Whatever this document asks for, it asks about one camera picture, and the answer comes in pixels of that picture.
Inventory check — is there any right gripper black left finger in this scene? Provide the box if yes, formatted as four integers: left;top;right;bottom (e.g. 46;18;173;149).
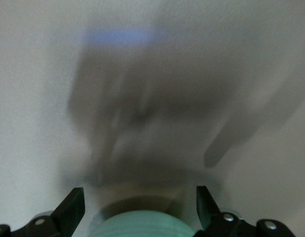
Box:
0;187;85;237

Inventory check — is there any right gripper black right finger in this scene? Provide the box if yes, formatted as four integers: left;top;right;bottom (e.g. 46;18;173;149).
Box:
194;185;297;237

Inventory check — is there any green bowl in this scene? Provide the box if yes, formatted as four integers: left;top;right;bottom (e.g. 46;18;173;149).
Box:
92;209;195;237

